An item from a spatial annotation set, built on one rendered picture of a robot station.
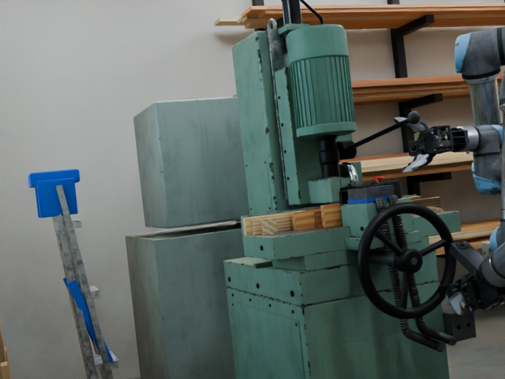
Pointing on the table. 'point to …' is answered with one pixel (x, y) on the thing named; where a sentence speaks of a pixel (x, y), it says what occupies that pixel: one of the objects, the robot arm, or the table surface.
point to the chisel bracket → (327, 189)
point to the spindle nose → (328, 156)
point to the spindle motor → (321, 81)
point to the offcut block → (269, 226)
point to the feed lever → (348, 151)
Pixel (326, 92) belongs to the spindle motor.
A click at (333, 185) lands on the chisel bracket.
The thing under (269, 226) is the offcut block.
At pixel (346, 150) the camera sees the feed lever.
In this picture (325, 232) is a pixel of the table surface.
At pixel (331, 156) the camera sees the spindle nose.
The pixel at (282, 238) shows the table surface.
